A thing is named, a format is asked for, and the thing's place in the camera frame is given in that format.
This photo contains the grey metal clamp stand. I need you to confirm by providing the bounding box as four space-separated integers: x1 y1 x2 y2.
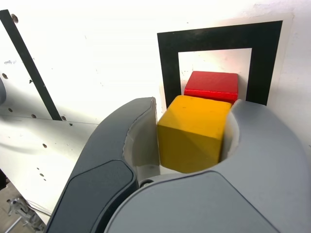
7 196 41 230

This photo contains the yellow cube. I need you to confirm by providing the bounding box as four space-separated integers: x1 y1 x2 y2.
157 95 232 174

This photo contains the black tape strip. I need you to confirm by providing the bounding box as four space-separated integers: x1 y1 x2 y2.
0 9 63 121

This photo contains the red cube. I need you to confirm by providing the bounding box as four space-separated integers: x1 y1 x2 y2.
184 70 239 105

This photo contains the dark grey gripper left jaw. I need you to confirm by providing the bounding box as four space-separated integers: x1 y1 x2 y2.
46 97 161 233

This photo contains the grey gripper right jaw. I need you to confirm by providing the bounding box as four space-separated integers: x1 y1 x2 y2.
104 99 311 233

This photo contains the black tape square outline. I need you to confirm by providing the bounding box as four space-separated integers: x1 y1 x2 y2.
157 20 283 107

